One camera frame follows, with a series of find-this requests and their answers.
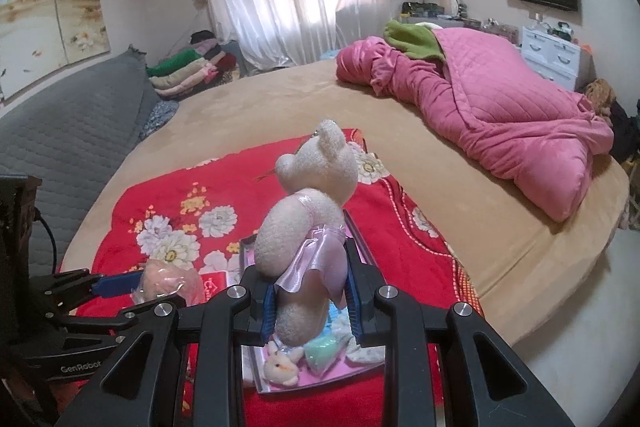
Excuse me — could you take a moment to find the grey shallow box tray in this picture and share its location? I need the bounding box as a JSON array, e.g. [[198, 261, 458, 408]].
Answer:
[[238, 233, 392, 396]]

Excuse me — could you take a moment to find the white floral scrunchie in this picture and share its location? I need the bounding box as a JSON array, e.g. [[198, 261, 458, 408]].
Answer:
[[329, 307, 385, 366]]

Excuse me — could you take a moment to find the green cloth on comforter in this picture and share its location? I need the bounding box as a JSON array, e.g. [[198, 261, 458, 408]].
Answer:
[[383, 20, 445, 63]]

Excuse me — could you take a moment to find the peach puff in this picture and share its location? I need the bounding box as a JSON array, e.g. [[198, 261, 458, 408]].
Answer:
[[131, 259, 205, 306]]

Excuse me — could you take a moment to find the floral wall painting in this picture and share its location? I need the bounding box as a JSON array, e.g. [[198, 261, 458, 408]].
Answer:
[[0, 0, 111, 100]]

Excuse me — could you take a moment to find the tan round bed mattress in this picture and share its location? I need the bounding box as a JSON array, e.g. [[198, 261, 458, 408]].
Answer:
[[60, 58, 630, 348]]

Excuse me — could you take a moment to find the beige bear plush pink dress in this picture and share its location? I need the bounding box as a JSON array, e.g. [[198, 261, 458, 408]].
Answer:
[[254, 119, 358, 347]]

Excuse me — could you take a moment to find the dark clothes pile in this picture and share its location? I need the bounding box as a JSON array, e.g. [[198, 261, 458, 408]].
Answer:
[[585, 78, 639, 164]]

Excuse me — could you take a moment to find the white bunny plush purple dress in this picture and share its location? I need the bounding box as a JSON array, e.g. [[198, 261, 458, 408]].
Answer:
[[262, 340, 304, 387]]

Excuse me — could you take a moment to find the stack of folded clothes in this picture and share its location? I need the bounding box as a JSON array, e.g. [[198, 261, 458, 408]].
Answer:
[[146, 30, 241, 101]]

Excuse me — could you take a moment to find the green puff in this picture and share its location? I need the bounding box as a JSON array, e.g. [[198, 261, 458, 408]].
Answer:
[[303, 334, 350, 377]]

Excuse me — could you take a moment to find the pink quilted comforter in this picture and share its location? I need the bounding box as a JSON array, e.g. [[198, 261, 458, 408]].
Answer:
[[336, 28, 614, 222]]

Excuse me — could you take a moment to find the black cable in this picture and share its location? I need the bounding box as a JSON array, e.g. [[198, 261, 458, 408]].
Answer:
[[31, 206, 61, 278]]

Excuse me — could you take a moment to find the white drawer cabinet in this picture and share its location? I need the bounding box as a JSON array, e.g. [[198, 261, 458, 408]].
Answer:
[[521, 27, 588, 91]]

